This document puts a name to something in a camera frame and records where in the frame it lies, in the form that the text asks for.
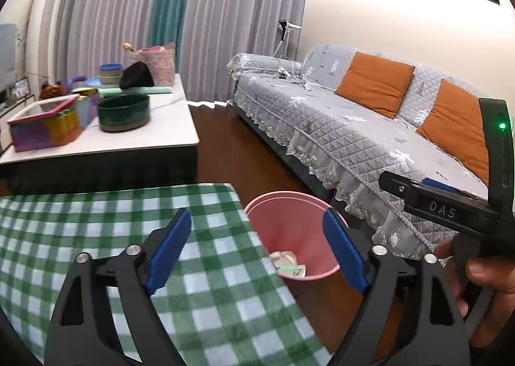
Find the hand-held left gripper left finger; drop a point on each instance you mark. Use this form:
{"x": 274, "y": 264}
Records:
{"x": 169, "y": 249}

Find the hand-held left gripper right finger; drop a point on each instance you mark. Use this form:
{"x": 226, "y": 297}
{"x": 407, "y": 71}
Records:
{"x": 346, "y": 253}

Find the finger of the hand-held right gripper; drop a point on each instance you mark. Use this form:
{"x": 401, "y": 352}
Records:
{"x": 396, "y": 184}

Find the green paper leaflet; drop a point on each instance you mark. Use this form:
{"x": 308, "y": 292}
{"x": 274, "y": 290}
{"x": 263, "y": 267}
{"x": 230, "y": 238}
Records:
{"x": 293, "y": 270}

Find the pink plastic bin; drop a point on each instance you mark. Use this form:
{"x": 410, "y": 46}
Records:
{"x": 289, "y": 225}

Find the white paper leaflet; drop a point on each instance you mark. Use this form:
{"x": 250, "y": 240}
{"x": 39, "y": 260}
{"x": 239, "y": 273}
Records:
{"x": 281, "y": 258}

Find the person's right hand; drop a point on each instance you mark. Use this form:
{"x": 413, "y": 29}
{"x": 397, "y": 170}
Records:
{"x": 483, "y": 275}

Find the orange cushion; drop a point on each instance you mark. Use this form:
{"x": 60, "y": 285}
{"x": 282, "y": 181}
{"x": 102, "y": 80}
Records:
{"x": 454, "y": 124}
{"x": 374, "y": 84}

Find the green checked tablecloth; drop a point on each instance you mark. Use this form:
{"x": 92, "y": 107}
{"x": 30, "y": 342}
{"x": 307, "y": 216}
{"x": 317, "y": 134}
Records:
{"x": 221, "y": 229}

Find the grey quilted sofa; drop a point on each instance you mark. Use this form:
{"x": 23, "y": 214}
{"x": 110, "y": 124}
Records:
{"x": 342, "y": 140}

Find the white coffee table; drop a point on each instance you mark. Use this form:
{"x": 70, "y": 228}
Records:
{"x": 169, "y": 128}

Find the dark green round tin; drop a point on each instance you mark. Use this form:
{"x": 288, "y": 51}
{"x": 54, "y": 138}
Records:
{"x": 124, "y": 112}

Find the mint green cloth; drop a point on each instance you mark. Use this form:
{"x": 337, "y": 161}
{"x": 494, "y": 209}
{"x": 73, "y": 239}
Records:
{"x": 157, "y": 90}

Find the multicoloured storage box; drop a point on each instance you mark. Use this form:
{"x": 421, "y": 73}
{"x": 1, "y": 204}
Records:
{"x": 48, "y": 132}

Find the black pouch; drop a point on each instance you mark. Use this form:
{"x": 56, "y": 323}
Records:
{"x": 136, "y": 76}

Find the stack of pastel bowls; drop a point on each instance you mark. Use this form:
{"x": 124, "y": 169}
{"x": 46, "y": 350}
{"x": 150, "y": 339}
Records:
{"x": 111, "y": 74}

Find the pink quilted basket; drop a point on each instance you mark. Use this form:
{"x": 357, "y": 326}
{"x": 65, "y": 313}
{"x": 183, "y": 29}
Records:
{"x": 161, "y": 64}

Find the purple plastic item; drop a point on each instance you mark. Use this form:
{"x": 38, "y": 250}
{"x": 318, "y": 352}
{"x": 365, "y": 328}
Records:
{"x": 76, "y": 82}

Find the brown figurine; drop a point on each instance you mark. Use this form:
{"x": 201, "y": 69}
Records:
{"x": 54, "y": 91}

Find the white stand with black head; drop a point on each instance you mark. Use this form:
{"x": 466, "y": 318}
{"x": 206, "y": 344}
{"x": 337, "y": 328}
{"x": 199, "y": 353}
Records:
{"x": 283, "y": 25}

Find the yellow artificial flower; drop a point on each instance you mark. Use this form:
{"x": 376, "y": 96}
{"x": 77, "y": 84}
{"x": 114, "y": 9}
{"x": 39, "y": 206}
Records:
{"x": 128, "y": 47}

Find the grey curtain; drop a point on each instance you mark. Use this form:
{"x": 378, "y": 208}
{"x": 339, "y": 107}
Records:
{"x": 241, "y": 7}
{"x": 108, "y": 7}

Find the teal curtain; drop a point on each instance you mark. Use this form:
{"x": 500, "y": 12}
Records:
{"x": 171, "y": 7}

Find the white standing air conditioner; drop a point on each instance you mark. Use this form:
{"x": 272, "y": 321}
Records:
{"x": 46, "y": 27}

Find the small photo frame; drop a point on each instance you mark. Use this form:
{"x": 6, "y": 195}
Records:
{"x": 20, "y": 90}

